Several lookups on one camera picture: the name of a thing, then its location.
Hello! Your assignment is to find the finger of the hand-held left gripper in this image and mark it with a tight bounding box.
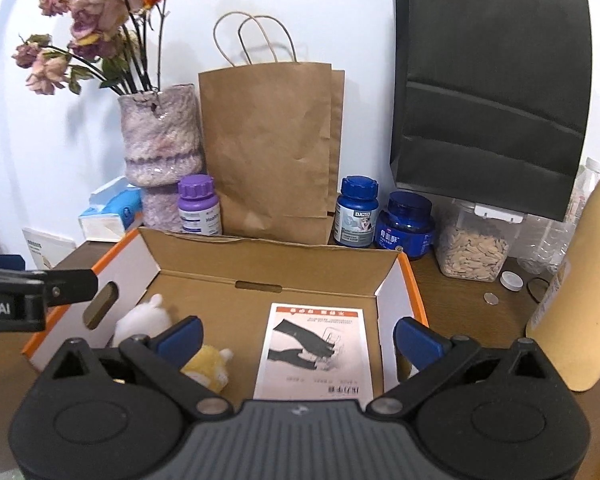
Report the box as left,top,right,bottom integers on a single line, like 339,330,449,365
0,267,99,307

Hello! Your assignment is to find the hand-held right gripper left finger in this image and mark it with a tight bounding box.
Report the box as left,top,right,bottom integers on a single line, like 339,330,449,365
39,316,229,415

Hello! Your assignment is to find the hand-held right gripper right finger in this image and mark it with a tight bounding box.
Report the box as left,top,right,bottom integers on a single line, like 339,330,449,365
370,317,557,416

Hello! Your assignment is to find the cardboard box with orange rim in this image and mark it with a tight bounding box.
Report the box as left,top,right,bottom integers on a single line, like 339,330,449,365
21,226,429,403

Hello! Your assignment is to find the yellow plush toy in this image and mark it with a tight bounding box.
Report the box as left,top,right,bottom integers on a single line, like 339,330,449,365
180,344,233,392

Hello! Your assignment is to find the white plush toy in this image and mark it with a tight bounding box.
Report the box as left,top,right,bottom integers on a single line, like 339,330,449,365
111,294,168,348

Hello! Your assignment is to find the blue white tissue box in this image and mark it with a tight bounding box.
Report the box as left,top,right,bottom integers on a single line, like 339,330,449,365
77,177,145,243

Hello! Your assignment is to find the clear container of seeds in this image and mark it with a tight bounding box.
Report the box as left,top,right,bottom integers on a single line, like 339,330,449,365
436,197,523,281

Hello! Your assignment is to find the glove packet with picture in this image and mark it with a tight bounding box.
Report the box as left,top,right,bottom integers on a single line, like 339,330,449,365
253,303,366,401

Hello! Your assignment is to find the blue wide jar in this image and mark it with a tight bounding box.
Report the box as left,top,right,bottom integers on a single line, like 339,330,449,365
375,191,436,261

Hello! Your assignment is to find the purple pill bottle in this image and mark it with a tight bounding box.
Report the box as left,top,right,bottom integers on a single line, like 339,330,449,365
177,174,223,236

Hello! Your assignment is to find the blue bottle with dog label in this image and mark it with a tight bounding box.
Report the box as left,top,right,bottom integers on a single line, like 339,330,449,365
334,176,380,248

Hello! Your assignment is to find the clear plastic bottle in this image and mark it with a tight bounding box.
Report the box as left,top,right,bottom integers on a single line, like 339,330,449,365
565,157,600,226
517,214,576,275

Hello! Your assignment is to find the mottled purple ceramic vase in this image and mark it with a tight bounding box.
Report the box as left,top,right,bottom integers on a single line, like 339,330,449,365
117,85,206,233

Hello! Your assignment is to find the tan thermos bottle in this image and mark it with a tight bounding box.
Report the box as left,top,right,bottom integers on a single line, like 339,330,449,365
525,110,600,392

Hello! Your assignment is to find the brown paper bag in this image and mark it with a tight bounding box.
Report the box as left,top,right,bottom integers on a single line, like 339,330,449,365
198,10,346,245

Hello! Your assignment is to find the dried rose bouquet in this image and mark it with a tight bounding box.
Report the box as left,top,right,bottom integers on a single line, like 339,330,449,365
12,0,173,96

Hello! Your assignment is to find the black paper bag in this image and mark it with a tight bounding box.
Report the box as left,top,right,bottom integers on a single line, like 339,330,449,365
390,0,593,222

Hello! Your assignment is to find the black hair tie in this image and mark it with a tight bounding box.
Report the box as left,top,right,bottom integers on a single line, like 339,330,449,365
526,277,553,303

